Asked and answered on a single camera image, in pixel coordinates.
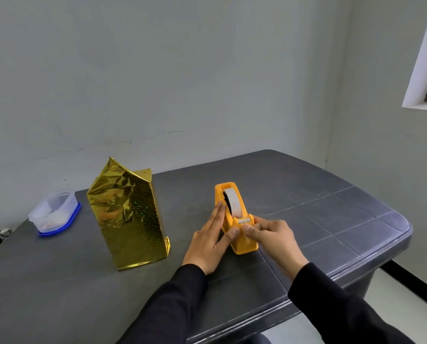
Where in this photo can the person's left hand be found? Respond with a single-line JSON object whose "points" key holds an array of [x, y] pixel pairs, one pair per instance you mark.
{"points": [[206, 243]]}

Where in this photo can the person's right hand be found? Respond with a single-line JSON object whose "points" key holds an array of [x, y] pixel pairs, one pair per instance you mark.
{"points": [[279, 243]]}

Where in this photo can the person's right thumb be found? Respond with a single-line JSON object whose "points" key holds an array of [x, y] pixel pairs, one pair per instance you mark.
{"points": [[251, 231]]}

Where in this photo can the person's left middle finger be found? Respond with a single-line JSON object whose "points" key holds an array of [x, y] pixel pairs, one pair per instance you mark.
{"points": [[213, 216]]}

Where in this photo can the person's left thumb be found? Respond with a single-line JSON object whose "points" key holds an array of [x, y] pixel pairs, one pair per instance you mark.
{"points": [[230, 237]]}

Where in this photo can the yellow tape dispenser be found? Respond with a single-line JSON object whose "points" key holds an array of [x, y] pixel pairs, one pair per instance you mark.
{"points": [[235, 218]]}

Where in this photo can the person's right forearm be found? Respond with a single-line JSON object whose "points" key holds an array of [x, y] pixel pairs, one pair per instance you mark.
{"points": [[346, 308]]}

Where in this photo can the person's left forearm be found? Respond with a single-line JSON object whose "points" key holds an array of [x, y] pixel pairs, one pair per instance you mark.
{"points": [[166, 306]]}

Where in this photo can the white tape roll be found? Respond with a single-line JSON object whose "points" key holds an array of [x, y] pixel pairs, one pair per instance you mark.
{"points": [[231, 202]]}

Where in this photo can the gold foil wrapped box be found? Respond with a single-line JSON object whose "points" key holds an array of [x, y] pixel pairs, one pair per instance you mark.
{"points": [[127, 214]]}

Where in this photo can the clear plastic container blue lid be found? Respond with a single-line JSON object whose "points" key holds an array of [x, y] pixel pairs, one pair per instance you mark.
{"points": [[55, 213]]}

